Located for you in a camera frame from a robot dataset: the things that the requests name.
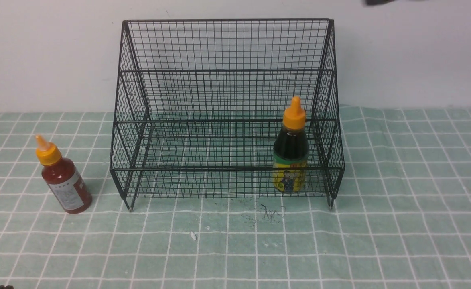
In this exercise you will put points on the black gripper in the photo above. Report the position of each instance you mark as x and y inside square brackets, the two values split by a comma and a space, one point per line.
[377, 2]

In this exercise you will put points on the dark sauce bottle yellow label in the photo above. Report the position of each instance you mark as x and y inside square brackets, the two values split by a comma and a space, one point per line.
[291, 150]

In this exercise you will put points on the red sauce bottle orange cap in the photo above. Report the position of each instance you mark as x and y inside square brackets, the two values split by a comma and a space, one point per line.
[62, 177]

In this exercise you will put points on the green checkered tablecloth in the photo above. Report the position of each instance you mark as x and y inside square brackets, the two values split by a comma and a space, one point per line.
[402, 219]

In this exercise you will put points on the black wire mesh rack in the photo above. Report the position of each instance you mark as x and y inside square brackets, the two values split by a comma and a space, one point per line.
[200, 102]

